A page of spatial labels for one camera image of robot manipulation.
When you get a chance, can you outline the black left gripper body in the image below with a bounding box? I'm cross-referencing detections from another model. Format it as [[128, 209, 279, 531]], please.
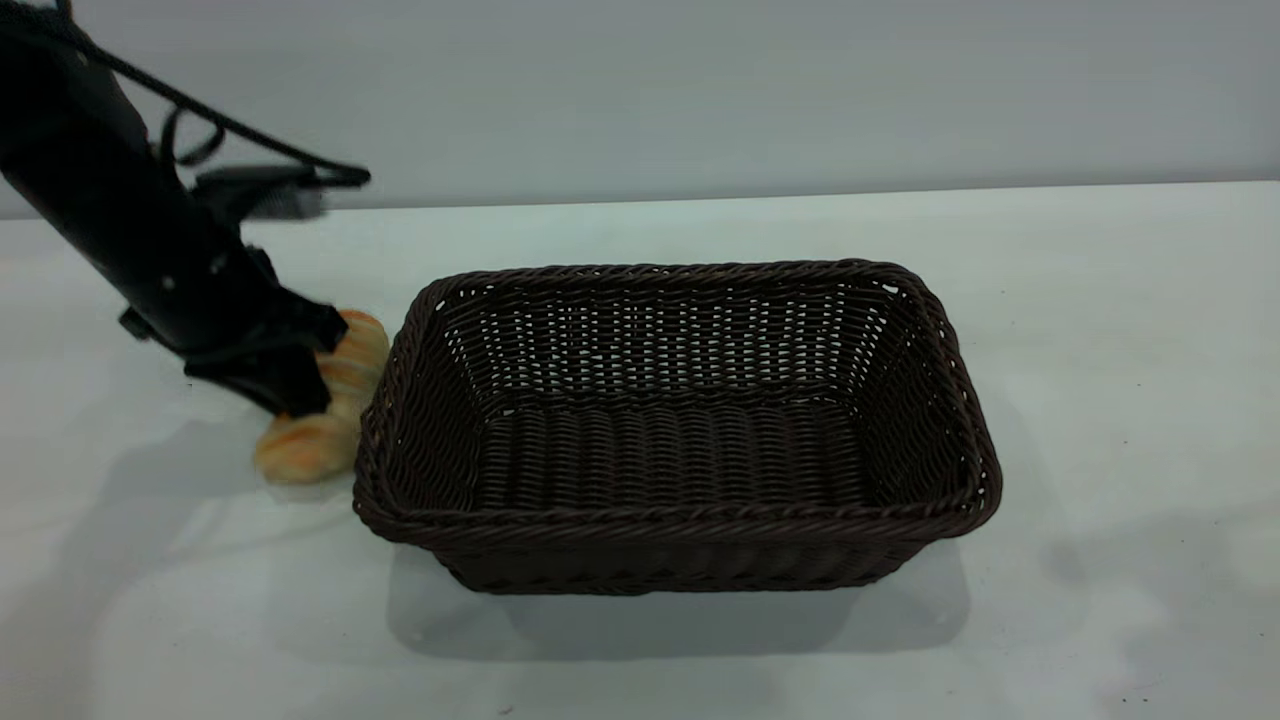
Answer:
[[80, 185, 321, 378]]

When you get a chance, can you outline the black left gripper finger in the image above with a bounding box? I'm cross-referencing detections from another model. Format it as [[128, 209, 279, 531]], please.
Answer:
[[285, 297, 350, 353], [185, 347, 333, 418]]

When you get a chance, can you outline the orange striped bread roll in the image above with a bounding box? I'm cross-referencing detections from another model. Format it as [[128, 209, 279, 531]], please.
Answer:
[[253, 308, 391, 487]]

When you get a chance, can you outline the dark brown wicker basket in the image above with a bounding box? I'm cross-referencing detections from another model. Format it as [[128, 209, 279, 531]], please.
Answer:
[[352, 259, 1004, 597]]

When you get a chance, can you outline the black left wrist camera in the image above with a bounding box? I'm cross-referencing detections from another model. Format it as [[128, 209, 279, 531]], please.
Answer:
[[190, 164, 373, 223]]

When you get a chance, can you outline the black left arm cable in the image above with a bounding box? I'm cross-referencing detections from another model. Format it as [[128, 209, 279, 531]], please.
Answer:
[[0, 0, 373, 191]]

